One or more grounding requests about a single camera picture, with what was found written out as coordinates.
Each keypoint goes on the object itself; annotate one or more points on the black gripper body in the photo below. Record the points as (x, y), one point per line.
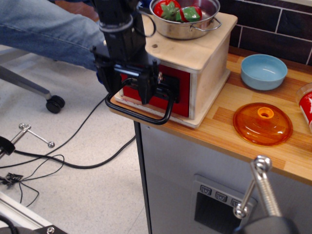
(125, 46)

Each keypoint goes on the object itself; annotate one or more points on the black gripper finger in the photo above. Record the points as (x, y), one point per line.
(147, 83)
(111, 78)

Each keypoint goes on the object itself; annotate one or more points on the red front wooden drawer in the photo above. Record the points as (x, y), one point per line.
(180, 80)

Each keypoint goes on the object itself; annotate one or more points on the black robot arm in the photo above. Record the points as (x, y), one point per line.
(117, 11)

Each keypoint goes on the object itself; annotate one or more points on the light wooden box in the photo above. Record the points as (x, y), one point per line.
(204, 58)

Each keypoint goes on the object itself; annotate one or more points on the steel pot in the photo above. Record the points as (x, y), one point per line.
(189, 30)

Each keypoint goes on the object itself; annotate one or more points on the red toy strawberry left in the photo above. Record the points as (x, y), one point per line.
(167, 9)

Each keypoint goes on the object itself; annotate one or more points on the red toy strawberry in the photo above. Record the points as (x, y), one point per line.
(167, 9)
(189, 14)

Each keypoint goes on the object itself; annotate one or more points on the office chair base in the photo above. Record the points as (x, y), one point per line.
(54, 103)

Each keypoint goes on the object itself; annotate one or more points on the red toy strawberry right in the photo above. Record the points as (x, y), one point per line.
(189, 14)

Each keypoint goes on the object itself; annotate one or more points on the person leg in jeans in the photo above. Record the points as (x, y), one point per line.
(43, 28)

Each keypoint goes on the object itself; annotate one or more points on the left metal clamp screw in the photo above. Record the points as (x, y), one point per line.
(7, 147)

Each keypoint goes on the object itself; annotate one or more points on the metal clamp screw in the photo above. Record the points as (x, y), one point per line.
(273, 222)
(7, 147)

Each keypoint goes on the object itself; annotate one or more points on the light blue bowl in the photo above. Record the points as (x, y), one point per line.
(263, 72)

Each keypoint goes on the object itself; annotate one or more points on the grey cabinet with panel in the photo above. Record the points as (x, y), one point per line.
(193, 177)

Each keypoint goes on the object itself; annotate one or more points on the orange transparent lid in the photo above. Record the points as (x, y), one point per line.
(262, 124)

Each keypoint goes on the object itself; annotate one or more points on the right metal clamp screw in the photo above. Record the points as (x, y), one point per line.
(273, 222)

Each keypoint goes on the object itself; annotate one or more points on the red white cup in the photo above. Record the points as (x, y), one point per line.
(303, 98)

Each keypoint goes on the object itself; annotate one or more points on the aluminium frame rail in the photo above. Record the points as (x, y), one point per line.
(25, 220)

